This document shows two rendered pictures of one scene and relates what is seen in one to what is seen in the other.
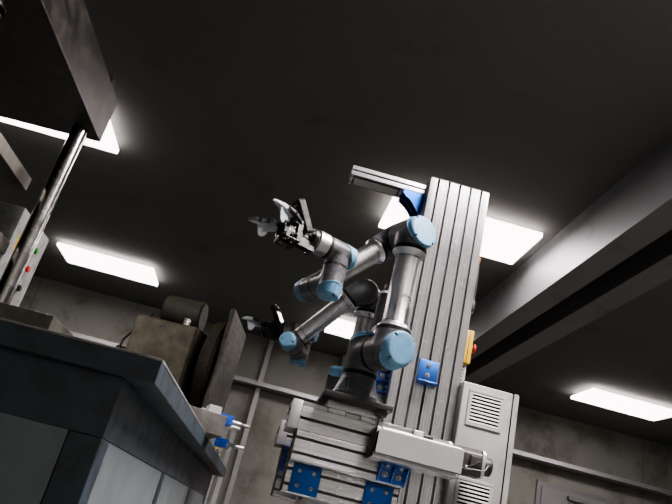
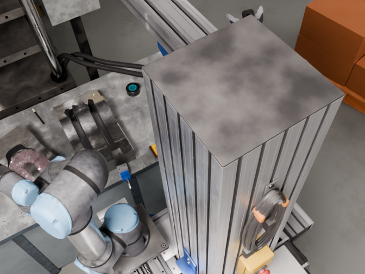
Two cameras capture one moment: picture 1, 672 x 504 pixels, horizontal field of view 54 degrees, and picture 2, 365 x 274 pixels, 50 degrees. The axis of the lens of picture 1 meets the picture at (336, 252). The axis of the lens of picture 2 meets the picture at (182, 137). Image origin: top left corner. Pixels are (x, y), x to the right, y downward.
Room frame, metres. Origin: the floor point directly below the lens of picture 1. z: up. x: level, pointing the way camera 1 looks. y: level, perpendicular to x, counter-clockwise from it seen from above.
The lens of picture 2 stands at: (2.12, -0.78, 2.53)
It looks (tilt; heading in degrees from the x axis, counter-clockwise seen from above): 56 degrees down; 64
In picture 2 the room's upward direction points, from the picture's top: 4 degrees counter-clockwise
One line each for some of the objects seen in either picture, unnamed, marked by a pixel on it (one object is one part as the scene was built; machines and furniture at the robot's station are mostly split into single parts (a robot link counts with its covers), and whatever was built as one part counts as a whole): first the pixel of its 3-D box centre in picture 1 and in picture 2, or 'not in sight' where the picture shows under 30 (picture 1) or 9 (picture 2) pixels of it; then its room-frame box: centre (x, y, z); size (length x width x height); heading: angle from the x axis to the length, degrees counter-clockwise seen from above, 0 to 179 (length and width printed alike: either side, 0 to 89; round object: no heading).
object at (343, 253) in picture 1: (338, 254); (19, 189); (1.91, -0.01, 1.43); 0.11 x 0.08 x 0.09; 119
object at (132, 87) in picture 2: not in sight; (133, 89); (2.55, 0.71, 0.82); 0.08 x 0.08 x 0.04
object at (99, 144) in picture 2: not in sight; (91, 128); (2.23, 0.54, 0.87); 0.50 x 0.26 x 0.14; 90
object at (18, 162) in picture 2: not in sight; (30, 167); (1.88, 0.45, 0.90); 0.26 x 0.18 x 0.08; 108
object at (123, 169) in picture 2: (224, 443); (126, 177); (2.27, 0.20, 0.83); 0.13 x 0.05 x 0.05; 84
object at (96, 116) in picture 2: not in sight; (88, 125); (2.22, 0.52, 0.92); 0.35 x 0.16 x 0.09; 90
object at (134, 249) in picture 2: (356, 388); (128, 234); (2.15, -0.18, 1.09); 0.15 x 0.15 x 0.10
